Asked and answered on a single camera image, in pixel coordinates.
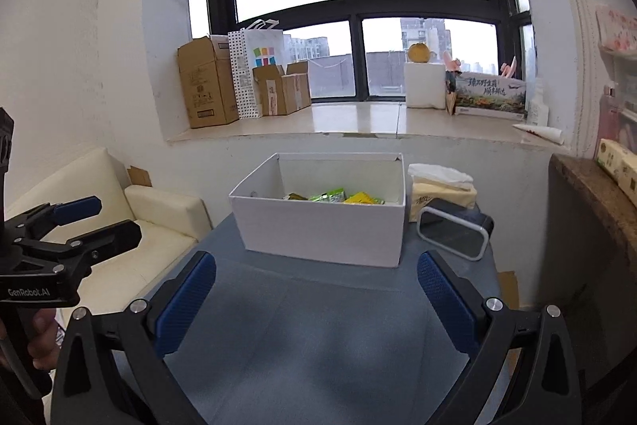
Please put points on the printed tissue pack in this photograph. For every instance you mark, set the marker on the printed tissue pack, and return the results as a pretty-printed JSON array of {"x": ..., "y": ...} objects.
[
  {"x": 629, "y": 183},
  {"x": 614, "y": 156}
]

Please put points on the person's left hand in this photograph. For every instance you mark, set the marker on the person's left hand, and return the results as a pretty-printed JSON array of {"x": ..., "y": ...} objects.
[{"x": 45, "y": 340}]

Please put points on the black device with white frame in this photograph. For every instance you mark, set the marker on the black device with white frame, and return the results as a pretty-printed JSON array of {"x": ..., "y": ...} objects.
[{"x": 453, "y": 231}]

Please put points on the flat cardboard sheet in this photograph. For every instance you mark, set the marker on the flat cardboard sheet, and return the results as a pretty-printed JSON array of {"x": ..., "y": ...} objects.
[{"x": 508, "y": 290}]

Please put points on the white storage box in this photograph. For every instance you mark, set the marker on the white storage box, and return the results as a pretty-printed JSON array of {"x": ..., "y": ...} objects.
[{"x": 318, "y": 231}]

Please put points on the landscape printed box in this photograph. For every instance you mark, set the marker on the landscape printed box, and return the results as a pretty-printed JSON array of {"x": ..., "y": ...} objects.
[{"x": 490, "y": 99}]

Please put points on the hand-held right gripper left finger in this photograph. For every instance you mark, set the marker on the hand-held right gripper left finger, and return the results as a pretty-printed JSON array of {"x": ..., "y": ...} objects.
[{"x": 184, "y": 300}]

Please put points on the brown cardboard piece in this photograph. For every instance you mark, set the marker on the brown cardboard piece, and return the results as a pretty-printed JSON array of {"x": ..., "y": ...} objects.
[{"x": 139, "y": 177}]

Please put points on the white bag with coloured squares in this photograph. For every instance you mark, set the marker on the white bag with coloured squares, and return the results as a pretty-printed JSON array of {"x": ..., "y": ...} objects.
[{"x": 266, "y": 44}]

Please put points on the open cardboard box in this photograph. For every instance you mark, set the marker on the open cardboard box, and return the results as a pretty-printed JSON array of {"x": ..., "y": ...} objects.
[{"x": 271, "y": 94}]

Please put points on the orange pomelo fruit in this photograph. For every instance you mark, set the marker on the orange pomelo fruit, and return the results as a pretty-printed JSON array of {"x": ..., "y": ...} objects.
[{"x": 419, "y": 53}]

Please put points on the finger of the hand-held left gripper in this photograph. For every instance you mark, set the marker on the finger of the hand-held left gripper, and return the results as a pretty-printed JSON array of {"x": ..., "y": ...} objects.
[
  {"x": 109, "y": 238},
  {"x": 74, "y": 208}
]

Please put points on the cream sofa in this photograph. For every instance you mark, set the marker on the cream sofa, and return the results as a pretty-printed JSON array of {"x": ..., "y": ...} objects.
[{"x": 99, "y": 191}]

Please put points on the rolled white paper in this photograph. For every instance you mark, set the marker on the rolled white paper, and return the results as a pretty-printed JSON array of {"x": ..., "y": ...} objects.
[{"x": 540, "y": 133}]

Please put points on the black window frame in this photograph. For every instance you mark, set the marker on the black window frame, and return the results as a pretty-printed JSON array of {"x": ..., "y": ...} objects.
[{"x": 351, "y": 2}]

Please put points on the pink floral pack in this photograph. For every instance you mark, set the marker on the pink floral pack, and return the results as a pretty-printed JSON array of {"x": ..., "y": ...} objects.
[{"x": 617, "y": 29}]

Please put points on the pink toy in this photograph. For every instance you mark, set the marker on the pink toy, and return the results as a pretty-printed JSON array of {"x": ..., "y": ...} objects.
[
  {"x": 452, "y": 62},
  {"x": 508, "y": 69}
]

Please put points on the white foam box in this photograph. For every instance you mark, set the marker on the white foam box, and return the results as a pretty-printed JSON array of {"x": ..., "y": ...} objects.
[{"x": 424, "y": 86}]

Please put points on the tall cardboard box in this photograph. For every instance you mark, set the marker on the tall cardboard box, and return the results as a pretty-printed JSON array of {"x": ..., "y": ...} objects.
[{"x": 206, "y": 84}]

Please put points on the blue-grey table cloth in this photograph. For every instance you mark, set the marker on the blue-grey table cloth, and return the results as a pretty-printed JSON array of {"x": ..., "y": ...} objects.
[{"x": 308, "y": 330}]

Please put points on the small cardboard box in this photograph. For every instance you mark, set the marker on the small cardboard box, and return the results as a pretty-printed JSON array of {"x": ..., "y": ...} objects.
[{"x": 298, "y": 89}]

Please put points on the yellow tissue pack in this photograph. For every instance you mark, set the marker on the yellow tissue pack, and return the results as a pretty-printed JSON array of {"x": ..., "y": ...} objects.
[{"x": 438, "y": 193}]

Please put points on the small brown wooden item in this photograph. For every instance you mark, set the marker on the small brown wooden item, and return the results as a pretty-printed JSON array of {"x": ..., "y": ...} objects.
[{"x": 451, "y": 104}]

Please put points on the small green snack packet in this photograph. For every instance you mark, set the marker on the small green snack packet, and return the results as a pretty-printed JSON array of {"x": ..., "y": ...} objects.
[{"x": 328, "y": 196}]

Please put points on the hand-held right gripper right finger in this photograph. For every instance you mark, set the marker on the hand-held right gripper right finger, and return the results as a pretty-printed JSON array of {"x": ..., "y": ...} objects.
[{"x": 445, "y": 300}]

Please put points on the polka dot paper bag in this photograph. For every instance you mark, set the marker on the polka dot paper bag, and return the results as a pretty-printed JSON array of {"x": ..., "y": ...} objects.
[{"x": 244, "y": 76}]

